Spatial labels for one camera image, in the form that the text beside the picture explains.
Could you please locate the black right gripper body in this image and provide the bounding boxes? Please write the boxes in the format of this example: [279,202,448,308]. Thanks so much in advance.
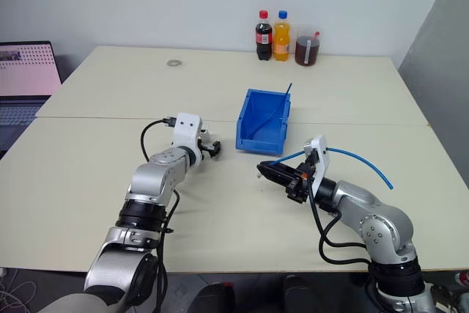
[284,161,318,205]

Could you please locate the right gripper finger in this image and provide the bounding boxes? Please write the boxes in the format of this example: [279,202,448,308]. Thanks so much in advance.
[256,166,295,193]
[260,161,302,178]

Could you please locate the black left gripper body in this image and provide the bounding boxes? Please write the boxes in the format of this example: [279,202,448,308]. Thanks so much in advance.
[196,128,215,162]

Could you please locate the long curved blue cable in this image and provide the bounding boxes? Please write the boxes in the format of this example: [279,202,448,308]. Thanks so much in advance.
[271,147,395,189]

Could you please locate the blue plastic bin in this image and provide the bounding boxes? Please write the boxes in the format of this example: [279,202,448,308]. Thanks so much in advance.
[234,88,292,156]

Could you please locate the dark rounded shape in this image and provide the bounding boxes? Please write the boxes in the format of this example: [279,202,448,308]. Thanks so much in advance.
[190,282,237,313]
[281,275,313,313]

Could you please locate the cola bottle red cap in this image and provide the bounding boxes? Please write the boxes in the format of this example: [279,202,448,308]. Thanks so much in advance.
[254,10,274,62]

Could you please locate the clear jug dark liquid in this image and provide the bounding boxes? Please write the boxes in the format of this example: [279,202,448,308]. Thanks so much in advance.
[294,29,323,68]

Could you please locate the orange soda bottle blue cap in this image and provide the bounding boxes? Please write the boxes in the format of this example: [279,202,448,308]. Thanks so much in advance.
[273,10,293,62]

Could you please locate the open laptop pink screen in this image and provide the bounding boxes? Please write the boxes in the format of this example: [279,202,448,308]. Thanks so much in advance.
[0,40,63,152]

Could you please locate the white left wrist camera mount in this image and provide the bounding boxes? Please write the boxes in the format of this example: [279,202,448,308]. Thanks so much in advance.
[171,112,204,166]

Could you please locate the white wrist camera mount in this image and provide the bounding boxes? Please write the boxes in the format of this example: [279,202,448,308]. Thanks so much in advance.
[171,112,204,166]
[301,134,333,197]

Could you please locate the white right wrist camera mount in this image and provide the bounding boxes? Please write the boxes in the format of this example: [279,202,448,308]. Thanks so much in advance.
[301,134,333,197]

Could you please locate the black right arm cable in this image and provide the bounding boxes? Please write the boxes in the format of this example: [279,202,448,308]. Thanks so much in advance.
[306,177,373,265]

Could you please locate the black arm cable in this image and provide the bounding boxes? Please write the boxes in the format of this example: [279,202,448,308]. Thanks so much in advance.
[306,177,373,265]
[140,117,181,313]

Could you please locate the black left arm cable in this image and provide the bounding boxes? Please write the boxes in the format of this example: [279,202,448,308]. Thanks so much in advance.
[140,117,181,313]

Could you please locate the straight blue cable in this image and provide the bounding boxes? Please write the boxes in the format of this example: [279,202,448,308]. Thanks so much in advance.
[252,82,293,136]

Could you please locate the white floor wires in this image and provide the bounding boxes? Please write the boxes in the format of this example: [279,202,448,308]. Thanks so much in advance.
[0,268,37,313]

